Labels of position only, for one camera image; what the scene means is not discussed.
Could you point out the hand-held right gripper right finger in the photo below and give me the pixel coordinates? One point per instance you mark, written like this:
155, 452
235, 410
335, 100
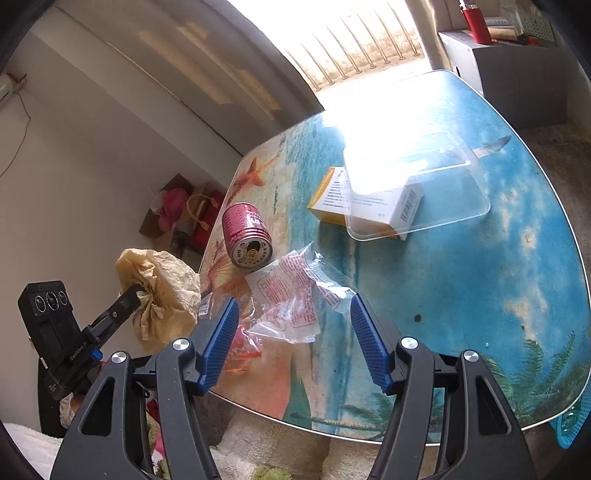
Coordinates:
369, 346

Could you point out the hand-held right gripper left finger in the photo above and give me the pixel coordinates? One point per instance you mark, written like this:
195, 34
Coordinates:
219, 341

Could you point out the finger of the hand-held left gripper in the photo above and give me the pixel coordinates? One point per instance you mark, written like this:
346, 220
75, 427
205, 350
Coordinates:
115, 314

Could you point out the tan paper bag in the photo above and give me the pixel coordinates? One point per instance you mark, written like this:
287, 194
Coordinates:
171, 286

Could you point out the clear wrapper with red print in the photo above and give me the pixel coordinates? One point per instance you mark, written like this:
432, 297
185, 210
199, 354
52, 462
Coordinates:
286, 295

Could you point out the red drink can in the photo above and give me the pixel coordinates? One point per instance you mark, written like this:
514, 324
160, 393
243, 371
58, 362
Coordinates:
242, 226

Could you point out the yellow and white box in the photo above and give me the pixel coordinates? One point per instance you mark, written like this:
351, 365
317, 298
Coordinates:
332, 198

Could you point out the clear plastic container lid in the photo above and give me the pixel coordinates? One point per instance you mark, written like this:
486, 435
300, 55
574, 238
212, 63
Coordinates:
438, 184

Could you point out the blue mesh wastebasket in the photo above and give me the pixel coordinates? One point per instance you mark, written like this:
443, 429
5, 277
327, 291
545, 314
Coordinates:
570, 424

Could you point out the cardboard box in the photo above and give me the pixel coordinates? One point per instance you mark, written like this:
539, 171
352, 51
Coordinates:
150, 226

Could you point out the cream fluffy blanket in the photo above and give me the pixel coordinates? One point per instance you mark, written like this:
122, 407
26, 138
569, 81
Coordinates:
286, 445

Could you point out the beige curtain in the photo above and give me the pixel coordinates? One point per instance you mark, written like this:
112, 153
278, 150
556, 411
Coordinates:
184, 60
438, 23

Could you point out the metal balcony railing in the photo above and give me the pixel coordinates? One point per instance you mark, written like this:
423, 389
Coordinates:
351, 50

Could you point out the grey cabinet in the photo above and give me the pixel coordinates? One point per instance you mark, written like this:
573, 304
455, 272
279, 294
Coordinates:
521, 83

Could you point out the red thermos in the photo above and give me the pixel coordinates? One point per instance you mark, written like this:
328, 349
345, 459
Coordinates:
478, 25

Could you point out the green plastic basket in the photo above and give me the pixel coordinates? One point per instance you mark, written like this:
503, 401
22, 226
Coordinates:
538, 27

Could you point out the white wall fixture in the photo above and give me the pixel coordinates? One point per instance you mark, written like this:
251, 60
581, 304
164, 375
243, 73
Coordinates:
7, 90

